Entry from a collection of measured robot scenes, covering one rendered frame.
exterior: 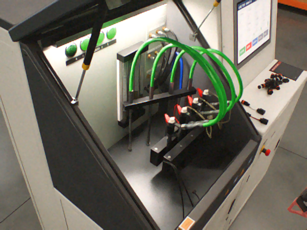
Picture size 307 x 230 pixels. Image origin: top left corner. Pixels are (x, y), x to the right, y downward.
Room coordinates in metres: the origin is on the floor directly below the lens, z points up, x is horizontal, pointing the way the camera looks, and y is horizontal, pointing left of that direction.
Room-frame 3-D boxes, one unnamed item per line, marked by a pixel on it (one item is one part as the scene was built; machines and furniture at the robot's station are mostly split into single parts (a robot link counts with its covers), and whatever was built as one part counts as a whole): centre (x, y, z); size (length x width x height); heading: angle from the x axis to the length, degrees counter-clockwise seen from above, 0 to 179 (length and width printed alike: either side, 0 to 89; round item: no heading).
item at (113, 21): (1.01, 0.14, 1.43); 0.54 x 0.03 x 0.02; 144
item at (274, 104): (1.33, -0.61, 0.97); 0.70 x 0.22 x 0.03; 144
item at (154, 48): (1.20, -0.01, 1.20); 0.13 x 0.03 x 0.31; 144
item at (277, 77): (1.36, -0.63, 1.01); 0.23 x 0.11 x 0.06; 144
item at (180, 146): (0.95, -0.15, 0.91); 0.34 x 0.10 x 0.15; 144
